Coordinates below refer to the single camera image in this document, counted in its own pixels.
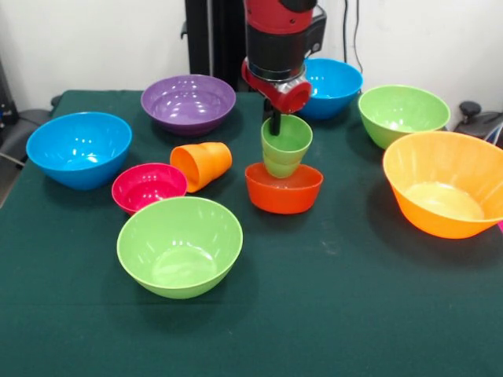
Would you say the pink plastic bowl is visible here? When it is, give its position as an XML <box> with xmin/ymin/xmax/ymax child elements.
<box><xmin>111</xmin><ymin>163</ymin><xmax>189</xmax><ymax>216</ymax></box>

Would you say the orange plastic cup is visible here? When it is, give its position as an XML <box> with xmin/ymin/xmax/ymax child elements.
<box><xmin>169</xmin><ymin>141</ymin><xmax>233</xmax><ymax>194</ymax></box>

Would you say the dark grey chair base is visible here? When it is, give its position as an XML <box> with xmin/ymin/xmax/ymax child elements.
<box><xmin>453</xmin><ymin>101</ymin><xmax>503</xmax><ymax>148</ymax></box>
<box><xmin>0</xmin><ymin>108</ymin><xmax>52</xmax><ymax>166</ymax></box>

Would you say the dark green table cloth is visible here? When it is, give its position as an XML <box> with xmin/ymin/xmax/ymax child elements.
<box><xmin>0</xmin><ymin>90</ymin><xmax>503</xmax><ymax>377</ymax></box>

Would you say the large orange plastic bowl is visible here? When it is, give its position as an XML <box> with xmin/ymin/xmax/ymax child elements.
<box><xmin>383</xmin><ymin>130</ymin><xmax>503</xmax><ymax>240</ymax></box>

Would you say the purple plastic bowl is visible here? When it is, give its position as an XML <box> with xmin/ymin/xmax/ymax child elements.
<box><xmin>140</xmin><ymin>74</ymin><xmax>237</xmax><ymax>137</ymax></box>

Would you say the green plastic cup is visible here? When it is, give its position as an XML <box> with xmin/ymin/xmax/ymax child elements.
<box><xmin>260</xmin><ymin>114</ymin><xmax>314</xmax><ymax>180</ymax></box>

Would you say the green plastic bowl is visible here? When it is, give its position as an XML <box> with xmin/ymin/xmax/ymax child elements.
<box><xmin>116</xmin><ymin>196</ymin><xmax>244</xmax><ymax>300</ymax></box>
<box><xmin>358</xmin><ymin>84</ymin><xmax>451</xmax><ymax>150</ymax></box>

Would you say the black wall cable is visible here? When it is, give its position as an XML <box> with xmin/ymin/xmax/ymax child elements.
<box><xmin>342</xmin><ymin>0</ymin><xmax>351</xmax><ymax>64</ymax></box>
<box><xmin>353</xmin><ymin>0</ymin><xmax>365</xmax><ymax>75</ymax></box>

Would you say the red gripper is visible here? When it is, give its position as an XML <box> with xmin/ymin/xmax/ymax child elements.
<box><xmin>240</xmin><ymin>57</ymin><xmax>314</xmax><ymax>137</ymax></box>

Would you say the red-orange plastic bowl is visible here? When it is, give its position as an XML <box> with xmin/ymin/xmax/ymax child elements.
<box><xmin>244</xmin><ymin>162</ymin><xmax>325</xmax><ymax>215</ymax></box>

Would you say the blue plastic bowl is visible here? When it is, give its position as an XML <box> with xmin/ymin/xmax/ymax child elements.
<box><xmin>298</xmin><ymin>57</ymin><xmax>364</xmax><ymax>121</ymax></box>
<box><xmin>25</xmin><ymin>112</ymin><xmax>133</xmax><ymax>192</ymax></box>

